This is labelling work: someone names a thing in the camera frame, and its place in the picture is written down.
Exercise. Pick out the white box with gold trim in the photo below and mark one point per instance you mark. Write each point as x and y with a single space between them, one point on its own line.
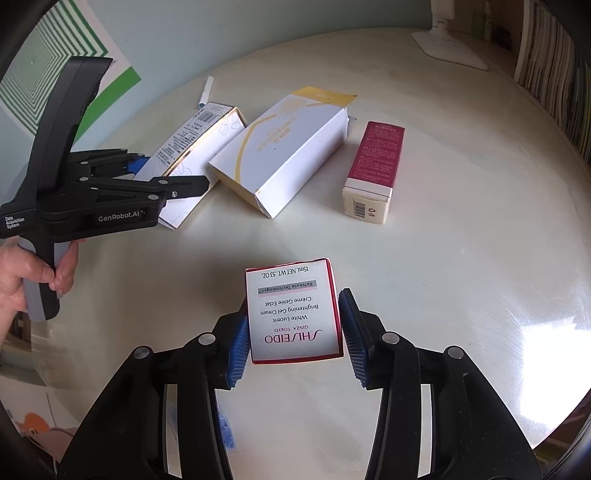
194 134

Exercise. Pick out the green bottle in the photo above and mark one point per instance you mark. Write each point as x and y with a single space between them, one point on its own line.
487 18

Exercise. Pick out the green striped wall poster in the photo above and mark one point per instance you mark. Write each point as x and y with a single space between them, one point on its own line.
27 55

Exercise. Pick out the small white box pink trim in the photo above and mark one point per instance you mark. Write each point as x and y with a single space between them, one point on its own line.
293 314

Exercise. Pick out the white desk lamp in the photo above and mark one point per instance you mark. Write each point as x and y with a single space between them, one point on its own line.
452 46

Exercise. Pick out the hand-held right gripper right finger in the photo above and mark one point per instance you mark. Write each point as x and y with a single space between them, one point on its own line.
353 341

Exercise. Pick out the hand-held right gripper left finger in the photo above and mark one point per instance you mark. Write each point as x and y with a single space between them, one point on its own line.
238 350

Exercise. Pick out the plastic bag of blue pieces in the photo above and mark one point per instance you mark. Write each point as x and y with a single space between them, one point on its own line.
229 436

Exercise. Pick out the row of thin books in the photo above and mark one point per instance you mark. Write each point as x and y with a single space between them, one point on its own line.
549 60

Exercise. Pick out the white and yellow box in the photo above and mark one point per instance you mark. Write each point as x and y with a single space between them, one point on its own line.
286 152

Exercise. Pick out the white pen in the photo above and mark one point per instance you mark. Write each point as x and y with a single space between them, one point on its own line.
206 92

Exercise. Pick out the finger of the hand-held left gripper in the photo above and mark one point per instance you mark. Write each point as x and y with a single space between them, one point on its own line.
138 164
184 187

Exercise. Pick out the maroon box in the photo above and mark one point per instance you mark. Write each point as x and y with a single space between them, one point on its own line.
376 157

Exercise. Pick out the person's left hand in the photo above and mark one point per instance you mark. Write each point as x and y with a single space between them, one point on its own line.
14 272

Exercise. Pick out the wooden bookshelf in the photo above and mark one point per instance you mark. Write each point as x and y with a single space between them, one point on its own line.
505 37

